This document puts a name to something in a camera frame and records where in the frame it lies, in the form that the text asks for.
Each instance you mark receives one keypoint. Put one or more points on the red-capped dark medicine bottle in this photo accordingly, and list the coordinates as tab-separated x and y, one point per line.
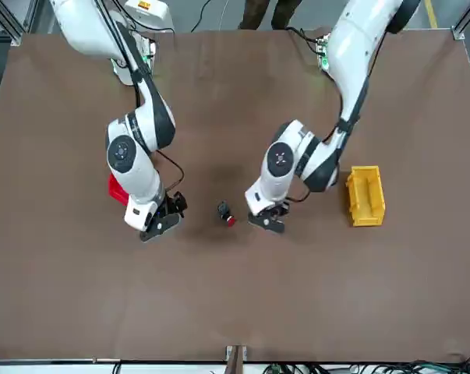
223	210

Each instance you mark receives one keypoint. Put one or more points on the person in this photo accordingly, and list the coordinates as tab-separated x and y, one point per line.
254	11

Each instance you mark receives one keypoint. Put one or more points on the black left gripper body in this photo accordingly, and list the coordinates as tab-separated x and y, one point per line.
270	211

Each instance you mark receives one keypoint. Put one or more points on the aluminium frame bracket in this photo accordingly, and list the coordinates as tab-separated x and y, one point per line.
458	33

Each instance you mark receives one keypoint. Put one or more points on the brown post with metal bracket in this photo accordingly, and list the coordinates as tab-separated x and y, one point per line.
237	362

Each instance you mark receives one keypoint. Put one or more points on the red plastic storage box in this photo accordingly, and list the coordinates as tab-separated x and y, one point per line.
115	191

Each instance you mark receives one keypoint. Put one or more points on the green circuit board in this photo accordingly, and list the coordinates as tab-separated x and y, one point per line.
150	54
323	54

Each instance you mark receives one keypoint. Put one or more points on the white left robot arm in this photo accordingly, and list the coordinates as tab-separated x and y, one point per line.
277	171

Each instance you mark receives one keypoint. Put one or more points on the black table edge rail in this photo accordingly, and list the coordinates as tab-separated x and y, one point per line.
43	362

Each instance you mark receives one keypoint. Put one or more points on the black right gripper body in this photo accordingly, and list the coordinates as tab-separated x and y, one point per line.
163	208

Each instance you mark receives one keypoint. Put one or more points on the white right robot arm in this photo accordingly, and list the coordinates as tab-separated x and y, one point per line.
133	175

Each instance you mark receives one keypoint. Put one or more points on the aluminium frame post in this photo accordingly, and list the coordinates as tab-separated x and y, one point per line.
12	33

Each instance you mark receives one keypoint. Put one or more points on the yellow plastic storage box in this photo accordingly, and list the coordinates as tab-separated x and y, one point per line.
365	218

